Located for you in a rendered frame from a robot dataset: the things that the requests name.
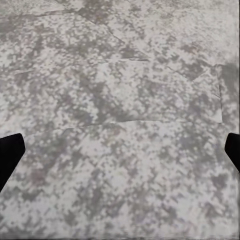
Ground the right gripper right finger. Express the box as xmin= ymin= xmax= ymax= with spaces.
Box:
xmin=224 ymin=133 xmax=240 ymax=172

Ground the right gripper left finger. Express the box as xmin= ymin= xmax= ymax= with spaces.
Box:
xmin=0 ymin=133 xmax=26 ymax=192

